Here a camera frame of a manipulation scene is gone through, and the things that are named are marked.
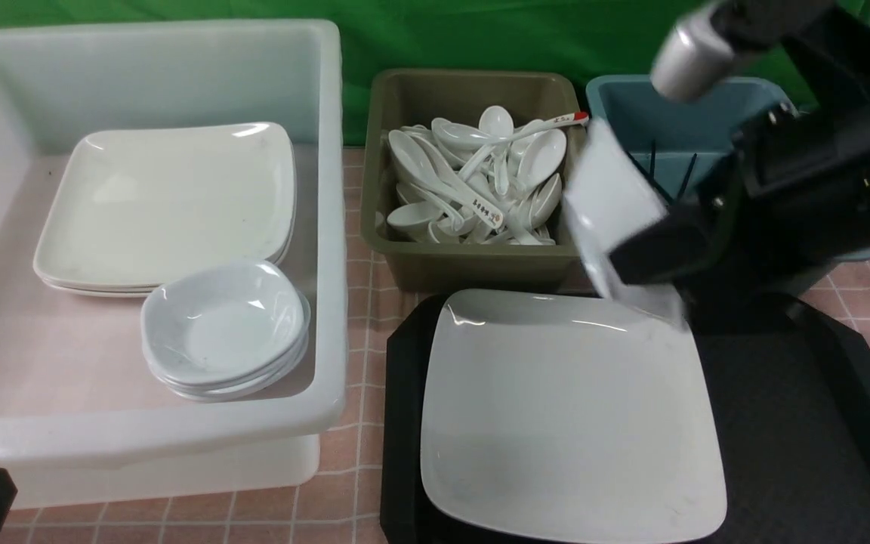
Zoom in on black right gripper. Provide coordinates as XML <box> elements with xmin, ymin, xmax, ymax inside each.
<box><xmin>610</xmin><ymin>15</ymin><xmax>870</xmax><ymax>295</ymax></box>

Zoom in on black chopstick pair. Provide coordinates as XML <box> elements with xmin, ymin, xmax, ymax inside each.
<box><xmin>648</xmin><ymin>139</ymin><xmax>659</xmax><ymax>190</ymax></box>

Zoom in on small white sauce dish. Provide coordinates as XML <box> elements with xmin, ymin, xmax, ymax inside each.
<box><xmin>563</xmin><ymin>118</ymin><xmax>690</xmax><ymax>331</ymax></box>

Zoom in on large white square plate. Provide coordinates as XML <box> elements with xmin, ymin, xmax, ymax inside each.
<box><xmin>420</xmin><ymin>289</ymin><xmax>728</xmax><ymax>543</ymax></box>

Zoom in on white ceramic soup spoon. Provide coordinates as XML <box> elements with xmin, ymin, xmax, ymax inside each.
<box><xmin>387</xmin><ymin>130</ymin><xmax>504</xmax><ymax>230</ymax></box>

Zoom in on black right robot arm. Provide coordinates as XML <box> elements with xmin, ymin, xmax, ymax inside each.
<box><xmin>609</xmin><ymin>1</ymin><xmax>870</xmax><ymax>289</ymax></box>

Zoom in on blue plastic bin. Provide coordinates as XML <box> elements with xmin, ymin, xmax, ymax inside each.
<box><xmin>586</xmin><ymin>75</ymin><xmax>793</xmax><ymax>197</ymax></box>

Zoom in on black chopsticks in bin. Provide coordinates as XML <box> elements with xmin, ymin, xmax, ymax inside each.
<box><xmin>628</xmin><ymin>151</ymin><xmax>697</xmax><ymax>204</ymax></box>

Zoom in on black plastic tray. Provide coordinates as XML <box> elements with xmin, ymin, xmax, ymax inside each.
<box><xmin>379</xmin><ymin>293</ymin><xmax>870</xmax><ymax>543</ymax></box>

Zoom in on green backdrop cloth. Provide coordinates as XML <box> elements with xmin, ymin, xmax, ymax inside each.
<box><xmin>0</xmin><ymin>1</ymin><xmax>699</xmax><ymax>146</ymax></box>

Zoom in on red tipped white spoon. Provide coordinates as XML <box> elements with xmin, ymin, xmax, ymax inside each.
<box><xmin>457</xmin><ymin>111</ymin><xmax>590</xmax><ymax>181</ymax></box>

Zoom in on pile of white spoons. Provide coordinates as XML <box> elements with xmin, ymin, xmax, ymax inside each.
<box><xmin>384</xmin><ymin>104</ymin><xmax>572</xmax><ymax>246</ymax></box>

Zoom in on olive green plastic bin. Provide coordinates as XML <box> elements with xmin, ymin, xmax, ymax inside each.
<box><xmin>360</xmin><ymin>69</ymin><xmax>581</xmax><ymax>293</ymax></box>

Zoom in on stack of small white dishes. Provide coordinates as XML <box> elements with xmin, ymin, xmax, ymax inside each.
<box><xmin>140</xmin><ymin>261</ymin><xmax>312</xmax><ymax>402</ymax></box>

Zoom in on stack of white square plates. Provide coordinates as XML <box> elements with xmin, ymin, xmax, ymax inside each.
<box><xmin>33</xmin><ymin>122</ymin><xmax>298</xmax><ymax>292</ymax></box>

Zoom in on large white plastic tub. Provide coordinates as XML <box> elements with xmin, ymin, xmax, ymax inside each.
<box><xmin>0</xmin><ymin>20</ymin><xmax>348</xmax><ymax>508</ymax></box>

